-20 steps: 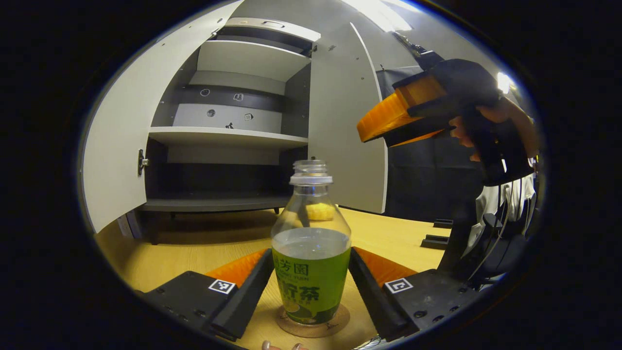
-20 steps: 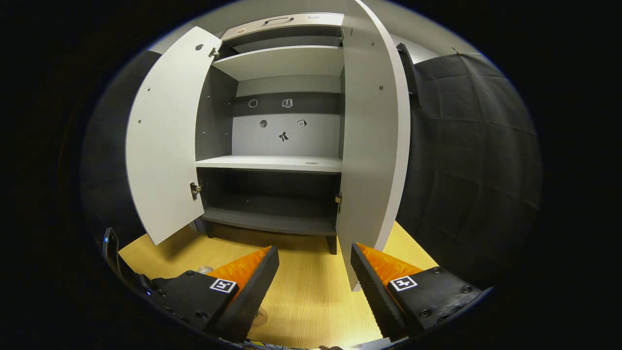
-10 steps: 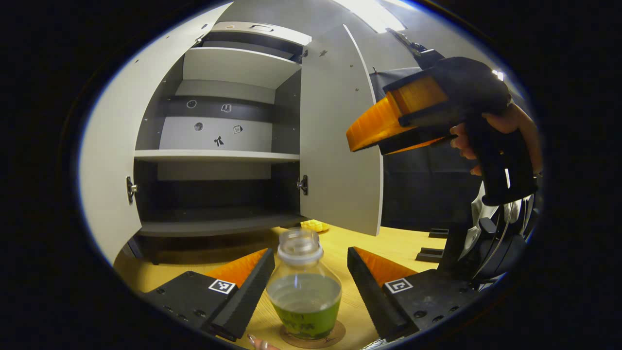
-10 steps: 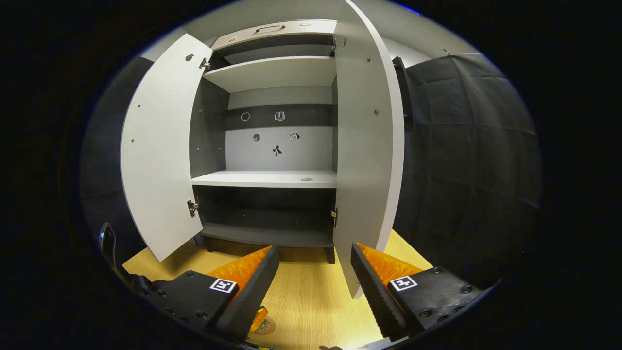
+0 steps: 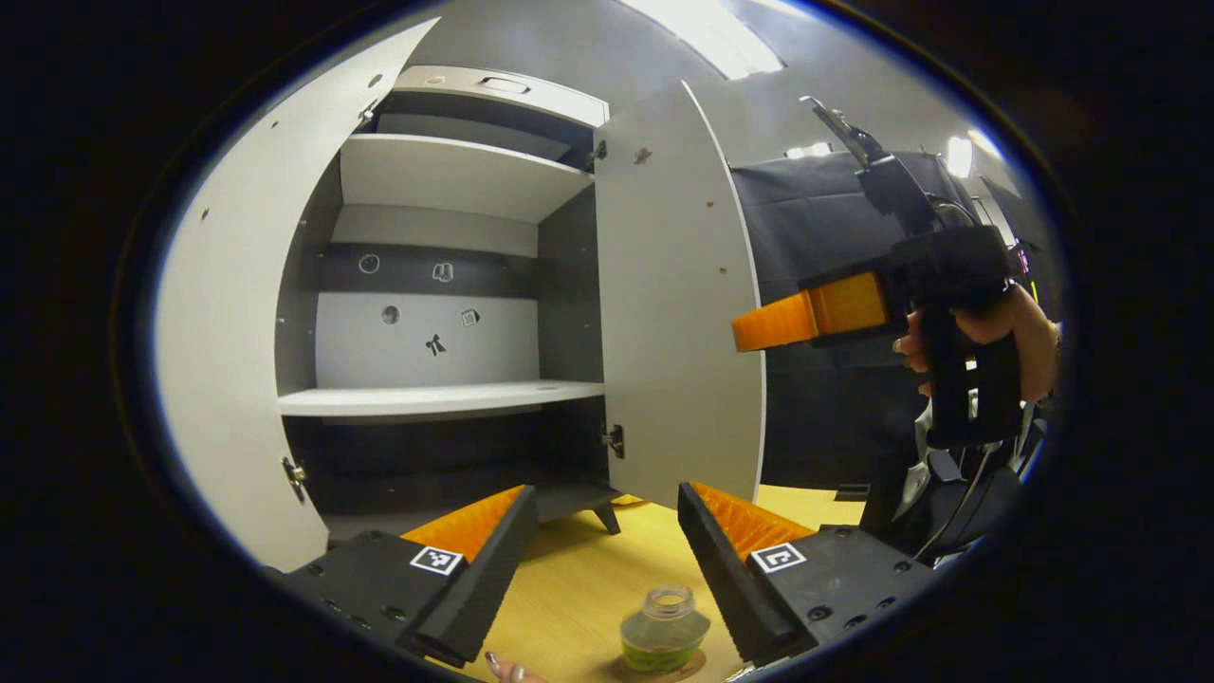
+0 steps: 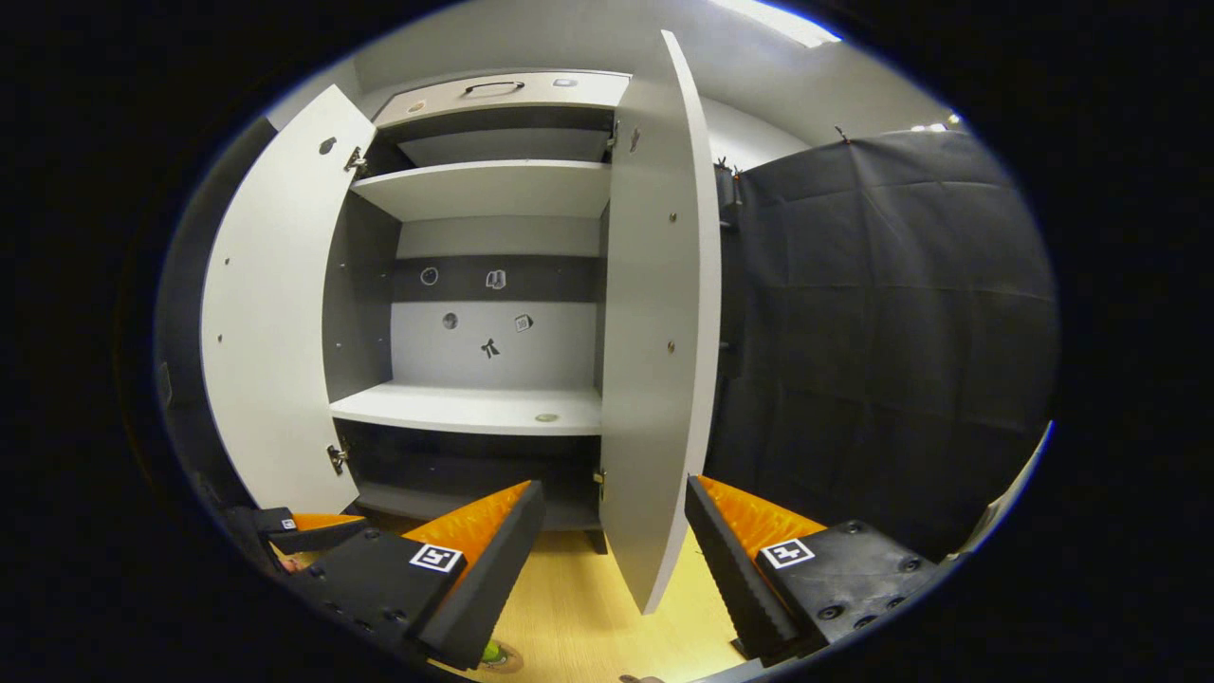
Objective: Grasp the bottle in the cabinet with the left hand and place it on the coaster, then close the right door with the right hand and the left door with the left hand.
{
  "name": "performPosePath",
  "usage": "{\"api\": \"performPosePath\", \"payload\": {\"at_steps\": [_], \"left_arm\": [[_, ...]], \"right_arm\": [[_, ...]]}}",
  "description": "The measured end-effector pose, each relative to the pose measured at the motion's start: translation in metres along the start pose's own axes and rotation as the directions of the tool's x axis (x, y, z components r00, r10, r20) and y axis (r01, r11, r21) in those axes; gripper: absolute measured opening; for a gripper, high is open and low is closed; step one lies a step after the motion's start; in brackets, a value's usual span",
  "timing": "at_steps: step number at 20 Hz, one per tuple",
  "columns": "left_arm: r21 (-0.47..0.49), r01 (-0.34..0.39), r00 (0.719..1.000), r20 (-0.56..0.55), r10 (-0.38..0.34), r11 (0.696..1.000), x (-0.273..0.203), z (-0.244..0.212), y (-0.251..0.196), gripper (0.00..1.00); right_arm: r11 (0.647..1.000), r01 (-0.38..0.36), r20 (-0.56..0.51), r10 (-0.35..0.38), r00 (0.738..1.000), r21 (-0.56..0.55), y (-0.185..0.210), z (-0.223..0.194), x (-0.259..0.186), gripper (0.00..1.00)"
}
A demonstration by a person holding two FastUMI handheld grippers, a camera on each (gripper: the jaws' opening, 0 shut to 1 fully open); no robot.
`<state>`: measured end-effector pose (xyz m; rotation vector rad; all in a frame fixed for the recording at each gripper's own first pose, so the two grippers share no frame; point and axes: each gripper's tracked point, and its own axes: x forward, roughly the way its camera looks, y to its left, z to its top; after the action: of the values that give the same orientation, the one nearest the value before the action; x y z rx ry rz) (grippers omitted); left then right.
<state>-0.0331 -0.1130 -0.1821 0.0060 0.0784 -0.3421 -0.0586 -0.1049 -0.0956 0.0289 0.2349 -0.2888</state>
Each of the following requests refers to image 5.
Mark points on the grey cabinet door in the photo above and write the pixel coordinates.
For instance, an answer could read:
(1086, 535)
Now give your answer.
(228, 332)
(678, 332)

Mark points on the grey cabinet drawer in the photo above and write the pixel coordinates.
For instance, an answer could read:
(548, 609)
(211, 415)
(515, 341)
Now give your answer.
(455, 90)

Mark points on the metal door hinge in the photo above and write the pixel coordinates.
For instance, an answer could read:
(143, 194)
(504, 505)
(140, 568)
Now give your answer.
(295, 479)
(368, 109)
(597, 151)
(615, 441)

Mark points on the grey cabinet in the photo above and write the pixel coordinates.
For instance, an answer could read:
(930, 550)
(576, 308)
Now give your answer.
(427, 346)

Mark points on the clear bottle green label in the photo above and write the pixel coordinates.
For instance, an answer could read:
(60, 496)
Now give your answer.
(664, 636)

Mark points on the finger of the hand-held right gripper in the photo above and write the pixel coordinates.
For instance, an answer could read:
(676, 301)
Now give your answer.
(806, 318)

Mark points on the grey cabinet shelf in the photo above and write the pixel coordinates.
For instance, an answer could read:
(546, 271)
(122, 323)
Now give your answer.
(446, 175)

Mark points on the small black block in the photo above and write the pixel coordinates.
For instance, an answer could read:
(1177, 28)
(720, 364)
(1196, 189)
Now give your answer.
(852, 492)

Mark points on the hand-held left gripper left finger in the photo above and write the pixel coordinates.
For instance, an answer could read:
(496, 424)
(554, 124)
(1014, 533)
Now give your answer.
(479, 569)

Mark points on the small ceiling light panel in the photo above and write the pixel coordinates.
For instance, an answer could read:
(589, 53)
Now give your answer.
(808, 150)
(960, 156)

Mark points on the long ceiling light panel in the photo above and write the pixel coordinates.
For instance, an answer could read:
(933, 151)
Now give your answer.
(711, 33)

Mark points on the brown round coaster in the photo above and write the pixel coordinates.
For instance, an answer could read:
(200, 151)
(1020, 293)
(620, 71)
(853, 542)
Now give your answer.
(706, 666)

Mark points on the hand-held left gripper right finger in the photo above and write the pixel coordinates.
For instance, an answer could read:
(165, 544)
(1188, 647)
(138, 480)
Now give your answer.
(726, 569)

